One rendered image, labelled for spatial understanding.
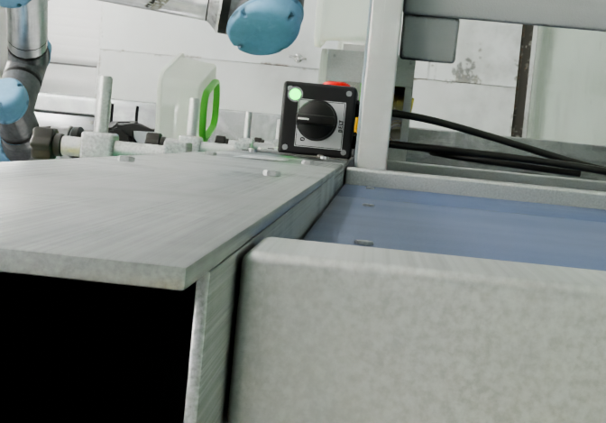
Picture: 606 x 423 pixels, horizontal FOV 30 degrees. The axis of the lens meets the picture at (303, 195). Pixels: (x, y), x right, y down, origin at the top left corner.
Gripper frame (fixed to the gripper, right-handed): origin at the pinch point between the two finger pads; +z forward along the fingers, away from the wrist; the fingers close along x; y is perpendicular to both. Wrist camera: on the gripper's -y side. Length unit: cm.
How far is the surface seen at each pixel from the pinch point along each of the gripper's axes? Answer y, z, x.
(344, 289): -184, 43, -40
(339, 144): -87, 37, -20
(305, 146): -87, 33, -20
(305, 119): -90, 33, -24
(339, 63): -8.1, 32.4, -16.3
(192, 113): -73, 18, -21
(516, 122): 341, 98, 71
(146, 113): 68, -21, 7
